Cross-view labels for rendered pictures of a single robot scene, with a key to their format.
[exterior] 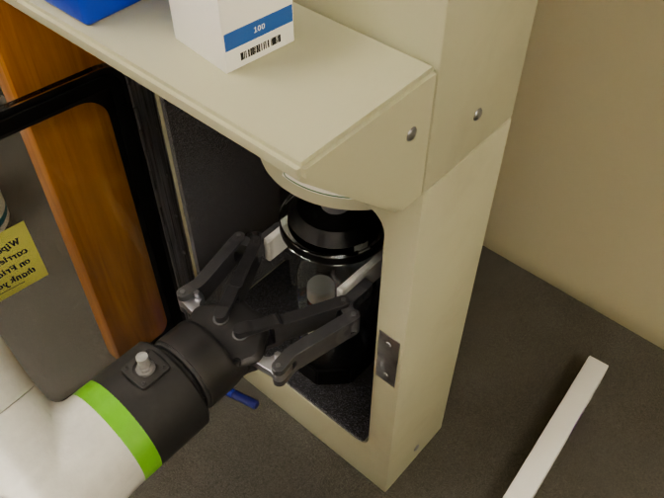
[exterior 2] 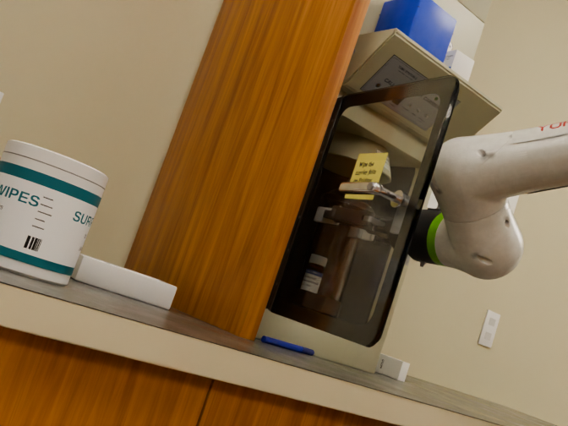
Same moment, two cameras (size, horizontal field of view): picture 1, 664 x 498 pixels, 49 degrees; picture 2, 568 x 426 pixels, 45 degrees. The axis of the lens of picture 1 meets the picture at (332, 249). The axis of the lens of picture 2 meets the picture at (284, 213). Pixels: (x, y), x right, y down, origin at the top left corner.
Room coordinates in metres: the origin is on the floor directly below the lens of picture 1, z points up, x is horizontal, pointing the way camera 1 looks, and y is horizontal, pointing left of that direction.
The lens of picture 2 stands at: (0.29, 1.34, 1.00)
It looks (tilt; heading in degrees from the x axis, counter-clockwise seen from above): 8 degrees up; 284
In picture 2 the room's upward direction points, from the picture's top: 19 degrees clockwise
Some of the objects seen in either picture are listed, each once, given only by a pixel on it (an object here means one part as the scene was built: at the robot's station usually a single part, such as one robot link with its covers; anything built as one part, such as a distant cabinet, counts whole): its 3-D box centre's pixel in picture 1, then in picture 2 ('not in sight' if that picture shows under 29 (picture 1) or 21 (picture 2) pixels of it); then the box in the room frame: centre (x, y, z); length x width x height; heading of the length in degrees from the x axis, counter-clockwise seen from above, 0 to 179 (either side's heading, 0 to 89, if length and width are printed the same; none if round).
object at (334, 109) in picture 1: (187, 77); (422, 96); (0.41, 0.10, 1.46); 0.32 x 0.11 x 0.10; 49
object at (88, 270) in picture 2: not in sight; (120, 280); (0.78, 0.27, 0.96); 0.16 x 0.12 x 0.04; 36
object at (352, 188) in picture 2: not in sight; (369, 192); (0.42, 0.37, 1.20); 0.10 x 0.05 x 0.03; 132
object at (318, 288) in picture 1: (332, 287); not in sight; (0.49, 0.00, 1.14); 0.11 x 0.11 x 0.21
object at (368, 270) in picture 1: (363, 279); not in sight; (0.45, -0.03, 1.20); 0.07 x 0.01 x 0.03; 138
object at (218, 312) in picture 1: (240, 285); not in sight; (0.44, 0.09, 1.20); 0.11 x 0.01 x 0.04; 167
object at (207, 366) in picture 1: (217, 345); not in sight; (0.37, 0.10, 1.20); 0.09 x 0.08 x 0.07; 139
